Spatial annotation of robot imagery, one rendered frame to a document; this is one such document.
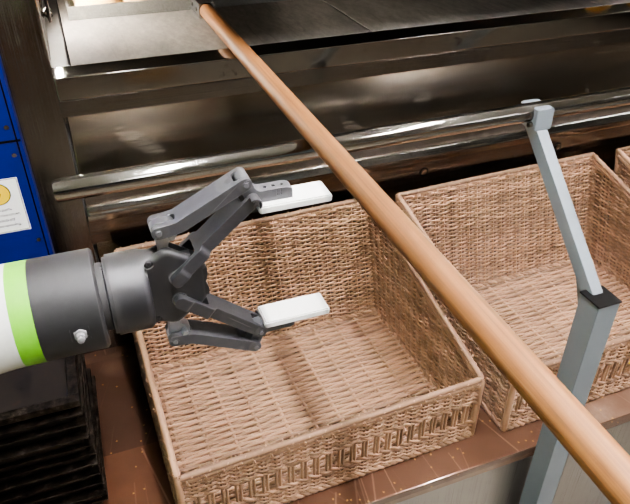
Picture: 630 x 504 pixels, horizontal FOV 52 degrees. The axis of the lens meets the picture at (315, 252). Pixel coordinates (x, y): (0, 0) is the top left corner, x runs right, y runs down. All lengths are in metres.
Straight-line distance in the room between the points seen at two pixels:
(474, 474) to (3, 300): 0.92
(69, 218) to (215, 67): 0.39
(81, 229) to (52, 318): 0.75
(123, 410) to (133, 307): 0.78
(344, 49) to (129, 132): 0.43
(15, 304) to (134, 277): 0.10
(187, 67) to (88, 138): 0.22
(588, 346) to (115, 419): 0.86
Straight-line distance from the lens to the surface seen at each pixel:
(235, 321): 0.65
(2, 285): 0.59
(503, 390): 1.27
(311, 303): 0.69
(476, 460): 1.27
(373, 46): 1.32
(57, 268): 0.59
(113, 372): 1.44
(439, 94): 1.45
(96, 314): 0.58
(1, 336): 0.59
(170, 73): 1.21
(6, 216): 1.27
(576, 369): 1.12
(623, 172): 1.79
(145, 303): 0.59
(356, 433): 1.12
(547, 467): 1.29
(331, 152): 0.81
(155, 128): 1.26
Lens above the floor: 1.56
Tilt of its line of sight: 35 degrees down
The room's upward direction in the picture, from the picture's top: straight up
